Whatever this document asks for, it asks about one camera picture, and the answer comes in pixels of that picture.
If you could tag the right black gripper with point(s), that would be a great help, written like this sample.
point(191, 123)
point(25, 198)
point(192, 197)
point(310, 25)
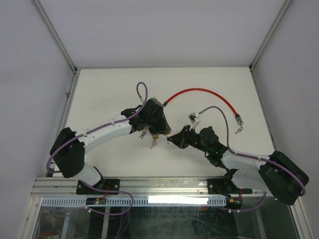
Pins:
point(180, 139)

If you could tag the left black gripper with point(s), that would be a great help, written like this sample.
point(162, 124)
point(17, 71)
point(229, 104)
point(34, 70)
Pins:
point(163, 127)

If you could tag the silver key pair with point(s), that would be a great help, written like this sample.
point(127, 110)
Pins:
point(154, 143)

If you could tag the silver key bunch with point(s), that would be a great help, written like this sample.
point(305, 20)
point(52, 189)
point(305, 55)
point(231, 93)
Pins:
point(239, 129)
point(144, 132)

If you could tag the red cable lock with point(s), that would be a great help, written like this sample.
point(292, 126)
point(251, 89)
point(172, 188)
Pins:
point(203, 96)

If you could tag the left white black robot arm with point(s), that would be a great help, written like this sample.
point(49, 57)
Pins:
point(69, 149)

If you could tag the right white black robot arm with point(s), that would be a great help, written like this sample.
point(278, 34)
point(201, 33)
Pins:
point(275, 173)

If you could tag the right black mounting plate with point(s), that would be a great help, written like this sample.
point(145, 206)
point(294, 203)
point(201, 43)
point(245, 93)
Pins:
point(224, 187)

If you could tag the black mounting plate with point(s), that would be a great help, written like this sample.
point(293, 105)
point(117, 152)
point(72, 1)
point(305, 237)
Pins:
point(104, 186)
point(224, 187)

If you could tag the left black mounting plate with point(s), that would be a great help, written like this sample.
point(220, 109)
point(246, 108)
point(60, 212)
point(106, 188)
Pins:
point(104, 186)

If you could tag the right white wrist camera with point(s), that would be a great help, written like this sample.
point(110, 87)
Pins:
point(194, 119)

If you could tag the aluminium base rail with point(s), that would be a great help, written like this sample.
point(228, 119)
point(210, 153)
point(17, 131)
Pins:
point(137, 186)

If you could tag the white slotted cable duct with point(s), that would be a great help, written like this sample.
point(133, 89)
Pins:
point(149, 201)

